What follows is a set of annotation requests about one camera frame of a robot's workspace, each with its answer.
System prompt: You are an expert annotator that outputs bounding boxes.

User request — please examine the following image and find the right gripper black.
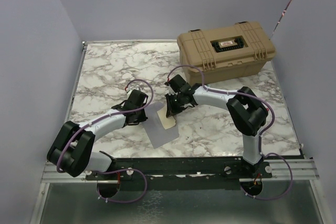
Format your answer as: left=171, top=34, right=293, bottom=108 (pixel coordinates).
left=164, top=92, right=185, bottom=118

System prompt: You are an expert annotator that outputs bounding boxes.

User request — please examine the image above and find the tan paper letter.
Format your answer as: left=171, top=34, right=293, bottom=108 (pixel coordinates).
left=157, top=105, right=176, bottom=130

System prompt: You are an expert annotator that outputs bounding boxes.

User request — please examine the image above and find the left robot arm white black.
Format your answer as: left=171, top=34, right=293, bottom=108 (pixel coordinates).
left=47, top=90, right=148, bottom=179

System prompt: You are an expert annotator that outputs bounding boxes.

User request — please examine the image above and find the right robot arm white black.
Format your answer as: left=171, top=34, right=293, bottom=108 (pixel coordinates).
left=165, top=74, right=268, bottom=177

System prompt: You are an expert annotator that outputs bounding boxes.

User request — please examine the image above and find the tan plastic tool case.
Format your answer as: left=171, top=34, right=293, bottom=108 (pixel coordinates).
left=177, top=22, right=276, bottom=84

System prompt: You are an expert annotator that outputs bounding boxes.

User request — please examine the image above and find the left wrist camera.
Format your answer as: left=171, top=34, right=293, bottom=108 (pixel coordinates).
left=125, top=88, right=141, bottom=98

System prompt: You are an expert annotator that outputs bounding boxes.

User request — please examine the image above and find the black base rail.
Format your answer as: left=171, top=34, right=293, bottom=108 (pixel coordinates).
left=86, top=156, right=272, bottom=191

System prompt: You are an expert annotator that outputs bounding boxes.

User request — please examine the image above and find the aluminium frame rail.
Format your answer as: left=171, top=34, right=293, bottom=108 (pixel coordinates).
left=32, top=41, right=322, bottom=223

